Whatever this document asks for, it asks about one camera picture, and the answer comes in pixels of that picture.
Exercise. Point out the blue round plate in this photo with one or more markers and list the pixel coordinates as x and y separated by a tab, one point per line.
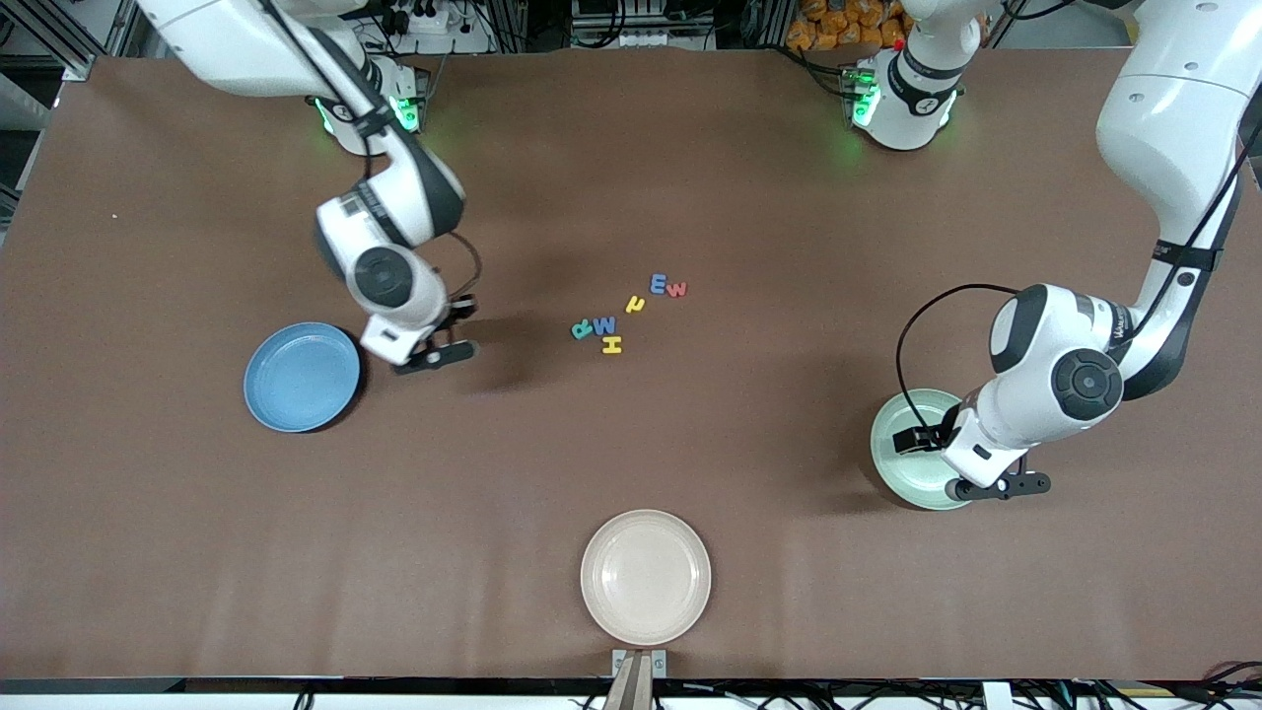
296	380

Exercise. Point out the white power strip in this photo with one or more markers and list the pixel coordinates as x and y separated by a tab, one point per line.
454	30

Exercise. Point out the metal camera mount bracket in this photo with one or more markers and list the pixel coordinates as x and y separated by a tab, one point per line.
639	680

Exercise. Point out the small white plastic box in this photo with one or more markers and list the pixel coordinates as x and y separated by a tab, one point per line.
998	696

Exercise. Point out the beige round plate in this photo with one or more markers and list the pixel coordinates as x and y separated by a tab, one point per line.
646	577

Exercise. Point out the orange snack bags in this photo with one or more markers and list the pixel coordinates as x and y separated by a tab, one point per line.
808	30

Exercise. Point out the teal foam letter R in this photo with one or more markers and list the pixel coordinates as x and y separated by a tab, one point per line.
582	329

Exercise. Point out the green round plate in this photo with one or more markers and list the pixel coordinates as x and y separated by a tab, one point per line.
902	473

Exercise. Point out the black electronics rack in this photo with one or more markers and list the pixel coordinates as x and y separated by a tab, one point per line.
641	20

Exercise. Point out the aluminium frame rail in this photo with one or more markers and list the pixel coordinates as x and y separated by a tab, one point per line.
79	67

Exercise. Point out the blue foam letter M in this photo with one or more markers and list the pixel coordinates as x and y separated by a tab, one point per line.
604	324

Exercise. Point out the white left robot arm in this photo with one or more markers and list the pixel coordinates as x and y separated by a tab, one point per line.
1163	128

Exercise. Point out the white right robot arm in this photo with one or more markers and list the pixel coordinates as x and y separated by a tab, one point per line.
246	44

